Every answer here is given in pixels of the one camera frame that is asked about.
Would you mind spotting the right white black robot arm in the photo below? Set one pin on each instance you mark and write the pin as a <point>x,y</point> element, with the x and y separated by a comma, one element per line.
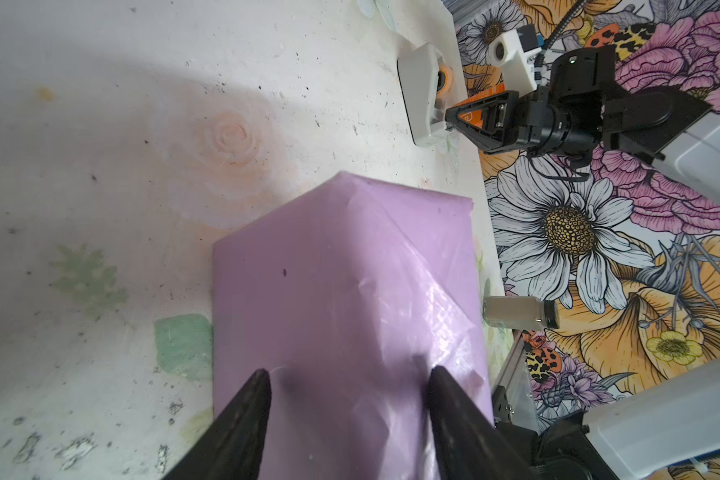
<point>663,127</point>

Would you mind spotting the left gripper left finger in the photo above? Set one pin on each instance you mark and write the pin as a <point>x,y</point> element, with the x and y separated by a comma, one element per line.
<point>233,445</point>

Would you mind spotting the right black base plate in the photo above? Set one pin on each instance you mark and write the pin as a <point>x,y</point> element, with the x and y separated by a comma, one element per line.
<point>560,452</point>

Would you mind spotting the orange bottle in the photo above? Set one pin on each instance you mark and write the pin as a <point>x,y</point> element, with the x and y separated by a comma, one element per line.
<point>475,117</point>

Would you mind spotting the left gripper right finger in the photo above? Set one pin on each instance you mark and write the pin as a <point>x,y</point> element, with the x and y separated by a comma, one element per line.
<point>467,445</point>

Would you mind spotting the pink wrapping paper sheet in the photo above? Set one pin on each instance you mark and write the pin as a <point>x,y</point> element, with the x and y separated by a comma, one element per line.
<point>349,296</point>

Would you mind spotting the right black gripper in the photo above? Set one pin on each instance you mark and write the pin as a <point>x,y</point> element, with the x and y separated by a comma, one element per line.
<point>563,118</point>

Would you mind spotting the grey tape dispenser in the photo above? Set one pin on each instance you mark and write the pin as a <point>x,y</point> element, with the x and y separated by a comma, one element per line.
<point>426,82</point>

